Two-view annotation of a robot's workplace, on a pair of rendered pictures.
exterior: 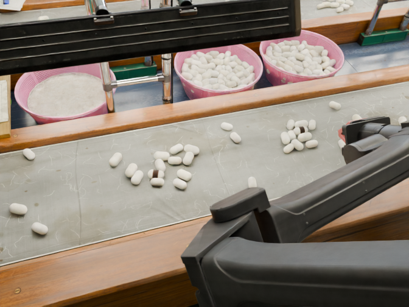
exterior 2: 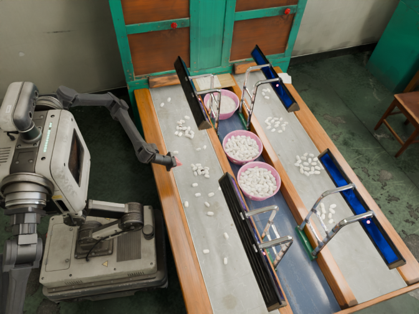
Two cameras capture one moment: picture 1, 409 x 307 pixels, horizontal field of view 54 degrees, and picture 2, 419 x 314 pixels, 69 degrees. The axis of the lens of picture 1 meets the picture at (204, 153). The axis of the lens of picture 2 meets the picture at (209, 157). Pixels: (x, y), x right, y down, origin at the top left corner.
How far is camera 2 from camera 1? 1.79 m
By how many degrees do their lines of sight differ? 55
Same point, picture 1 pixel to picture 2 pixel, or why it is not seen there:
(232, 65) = (247, 153)
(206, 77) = (237, 143)
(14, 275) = (147, 101)
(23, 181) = (179, 99)
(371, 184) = (128, 130)
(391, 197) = (164, 192)
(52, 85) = (226, 99)
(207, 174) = (181, 141)
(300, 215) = (120, 114)
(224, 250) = (108, 95)
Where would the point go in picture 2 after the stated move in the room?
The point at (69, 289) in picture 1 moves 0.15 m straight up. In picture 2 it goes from (142, 111) to (139, 95)
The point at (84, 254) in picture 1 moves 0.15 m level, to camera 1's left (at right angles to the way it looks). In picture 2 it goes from (151, 113) to (154, 98)
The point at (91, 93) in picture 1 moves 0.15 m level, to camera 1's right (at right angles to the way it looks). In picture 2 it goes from (223, 110) to (222, 124)
